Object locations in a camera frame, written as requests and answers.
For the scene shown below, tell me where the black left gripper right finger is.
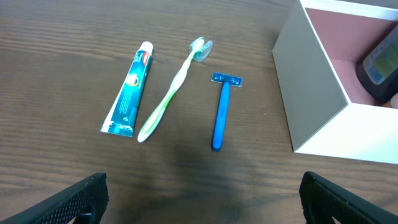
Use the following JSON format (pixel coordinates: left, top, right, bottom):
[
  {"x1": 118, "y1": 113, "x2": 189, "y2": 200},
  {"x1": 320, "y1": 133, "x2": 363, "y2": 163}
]
[{"x1": 299, "y1": 171, "x2": 397, "y2": 224}]

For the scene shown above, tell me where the blue disposable razor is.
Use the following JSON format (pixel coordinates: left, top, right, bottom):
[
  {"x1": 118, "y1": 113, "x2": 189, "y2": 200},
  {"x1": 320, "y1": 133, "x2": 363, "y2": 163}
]
[{"x1": 211, "y1": 73, "x2": 243, "y2": 152}]

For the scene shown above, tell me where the teal toothpaste tube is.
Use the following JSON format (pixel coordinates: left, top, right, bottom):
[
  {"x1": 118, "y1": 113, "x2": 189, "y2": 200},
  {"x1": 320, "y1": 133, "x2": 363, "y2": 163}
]
[{"x1": 100, "y1": 41, "x2": 153, "y2": 137}]

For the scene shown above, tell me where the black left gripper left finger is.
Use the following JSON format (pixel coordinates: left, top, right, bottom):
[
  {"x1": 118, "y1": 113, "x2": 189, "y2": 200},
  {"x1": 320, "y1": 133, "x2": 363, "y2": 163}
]
[{"x1": 1, "y1": 172, "x2": 109, "y2": 224}]

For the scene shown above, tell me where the blue liquid clear bottle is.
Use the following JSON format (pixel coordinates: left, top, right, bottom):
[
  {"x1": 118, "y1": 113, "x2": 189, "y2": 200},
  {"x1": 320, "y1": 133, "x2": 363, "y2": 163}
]
[{"x1": 356, "y1": 26, "x2": 397, "y2": 103}]

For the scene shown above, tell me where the white box pink interior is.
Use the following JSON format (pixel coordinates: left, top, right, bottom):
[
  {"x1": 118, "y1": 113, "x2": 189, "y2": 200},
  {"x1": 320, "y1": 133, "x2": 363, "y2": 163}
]
[{"x1": 272, "y1": 0, "x2": 397, "y2": 164}]

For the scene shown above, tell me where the green white toothbrush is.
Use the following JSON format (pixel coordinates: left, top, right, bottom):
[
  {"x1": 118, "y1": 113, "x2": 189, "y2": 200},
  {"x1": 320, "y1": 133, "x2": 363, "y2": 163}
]
[{"x1": 137, "y1": 37, "x2": 213, "y2": 142}]

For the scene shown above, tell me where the white tube gold cap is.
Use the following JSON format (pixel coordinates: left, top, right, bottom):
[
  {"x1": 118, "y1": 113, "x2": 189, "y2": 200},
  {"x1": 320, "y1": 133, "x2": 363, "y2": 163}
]
[{"x1": 383, "y1": 93, "x2": 398, "y2": 109}]

